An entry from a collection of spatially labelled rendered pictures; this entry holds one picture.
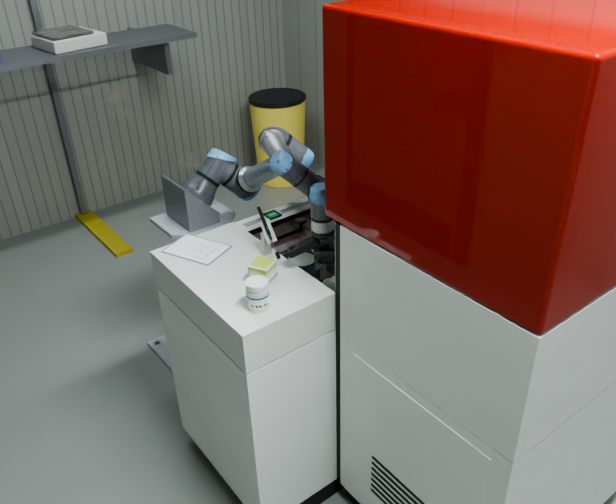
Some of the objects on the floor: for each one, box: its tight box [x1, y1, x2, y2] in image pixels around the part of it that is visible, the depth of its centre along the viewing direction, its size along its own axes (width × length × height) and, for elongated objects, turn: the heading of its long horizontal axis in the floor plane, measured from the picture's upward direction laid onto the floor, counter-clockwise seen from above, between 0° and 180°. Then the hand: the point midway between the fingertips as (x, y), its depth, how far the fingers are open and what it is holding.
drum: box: [248, 88, 306, 188], centre depth 488 cm, size 44×44×70 cm
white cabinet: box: [156, 286, 344, 504], centre depth 252 cm, size 64×96×82 cm, turn 130°
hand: (317, 280), depth 210 cm, fingers closed
